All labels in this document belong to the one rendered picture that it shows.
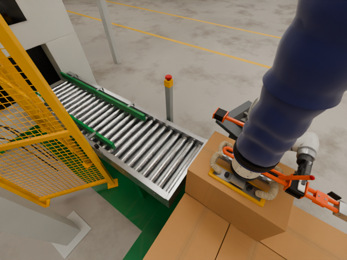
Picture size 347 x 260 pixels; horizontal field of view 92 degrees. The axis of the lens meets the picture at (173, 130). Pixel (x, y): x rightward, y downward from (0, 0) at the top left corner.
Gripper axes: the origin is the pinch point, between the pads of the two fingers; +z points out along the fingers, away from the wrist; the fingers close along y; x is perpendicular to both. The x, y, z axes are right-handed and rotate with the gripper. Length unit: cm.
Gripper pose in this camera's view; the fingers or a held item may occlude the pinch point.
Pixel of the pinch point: (299, 187)
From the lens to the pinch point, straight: 112.4
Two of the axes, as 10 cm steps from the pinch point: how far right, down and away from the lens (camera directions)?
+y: 0.1, 6.4, 7.7
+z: -5.7, 6.4, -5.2
